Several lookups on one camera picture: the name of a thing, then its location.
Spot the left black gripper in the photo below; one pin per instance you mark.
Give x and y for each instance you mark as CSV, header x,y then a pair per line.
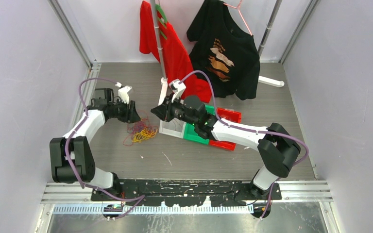
x,y
131,115

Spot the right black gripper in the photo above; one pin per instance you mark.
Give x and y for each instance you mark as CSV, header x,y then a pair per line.
x,y
164,111

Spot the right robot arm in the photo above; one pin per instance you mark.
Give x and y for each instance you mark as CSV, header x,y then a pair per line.
x,y
278,150

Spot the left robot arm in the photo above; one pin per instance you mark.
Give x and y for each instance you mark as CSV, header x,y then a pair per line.
x,y
71,157

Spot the white plastic bin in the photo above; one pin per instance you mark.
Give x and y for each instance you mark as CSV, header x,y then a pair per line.
x,y
175,128

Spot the metal clothes rack pole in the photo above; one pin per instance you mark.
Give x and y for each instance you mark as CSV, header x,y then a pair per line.
x,y
157,37

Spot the red t-shirt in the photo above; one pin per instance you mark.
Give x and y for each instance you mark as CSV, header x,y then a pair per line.
x,y
176,58

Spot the black printed t-shirt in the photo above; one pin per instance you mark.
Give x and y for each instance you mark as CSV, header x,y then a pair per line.
x,y
225,52

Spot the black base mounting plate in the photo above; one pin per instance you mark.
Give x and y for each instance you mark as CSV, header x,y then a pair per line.
x,y
186,193

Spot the green clothes hanger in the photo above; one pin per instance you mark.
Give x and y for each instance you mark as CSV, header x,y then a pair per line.
x,y
162,21

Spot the pink clothes hanger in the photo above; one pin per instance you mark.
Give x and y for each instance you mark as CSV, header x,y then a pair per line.
x,y
238,8

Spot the right metal rack pole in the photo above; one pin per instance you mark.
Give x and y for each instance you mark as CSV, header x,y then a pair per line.
x,y
269,26

